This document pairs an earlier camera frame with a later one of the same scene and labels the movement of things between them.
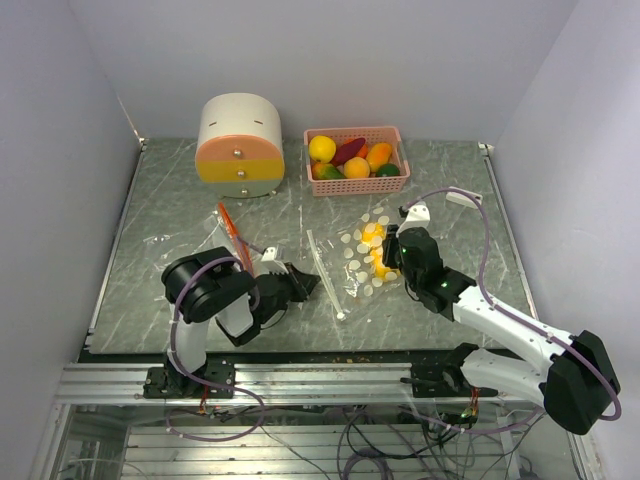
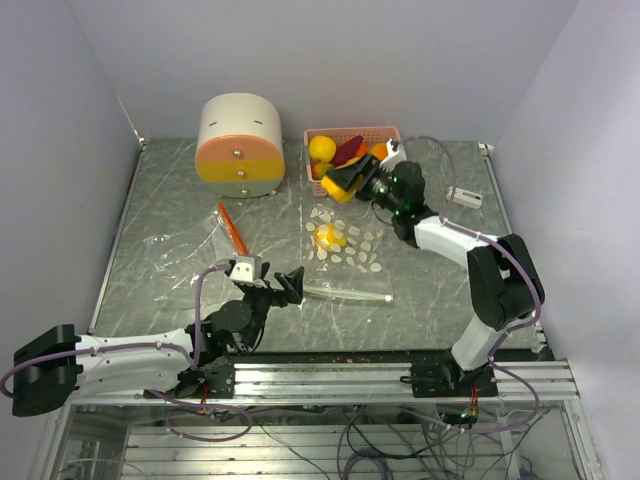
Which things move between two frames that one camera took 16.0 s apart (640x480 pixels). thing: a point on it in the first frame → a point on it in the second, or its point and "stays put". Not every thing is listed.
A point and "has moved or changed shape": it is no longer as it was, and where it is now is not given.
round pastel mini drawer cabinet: x=240 y=150 stays put
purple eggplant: x=347 y=151 stays put
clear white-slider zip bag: x=348 y=255 has moved or changed shape
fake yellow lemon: x=322 y=149 stays put
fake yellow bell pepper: x=373 y=233 → x=335 y=191
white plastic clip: x=462 y=199 stays put
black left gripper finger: x=307 y=282 → x=292 y=282
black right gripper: x=389 y=244 → x=349 y=175
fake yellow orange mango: x=379 y=154 stays put
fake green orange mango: x=326 y=171 stays put
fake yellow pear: x=381 y=271 → x=326 y=239
